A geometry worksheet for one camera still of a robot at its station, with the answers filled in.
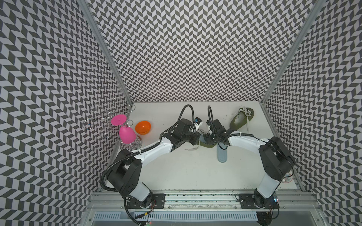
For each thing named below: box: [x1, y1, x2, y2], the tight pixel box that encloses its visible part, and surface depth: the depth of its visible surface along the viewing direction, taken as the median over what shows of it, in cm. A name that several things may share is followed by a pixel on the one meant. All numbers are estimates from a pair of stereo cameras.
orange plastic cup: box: [134, 120, 152, 136], surface depth 100 cm
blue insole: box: [216, 142, 228, 163], surface depth 90 cm
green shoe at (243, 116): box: [229, 107, 255, 131], surface depth 104 cm
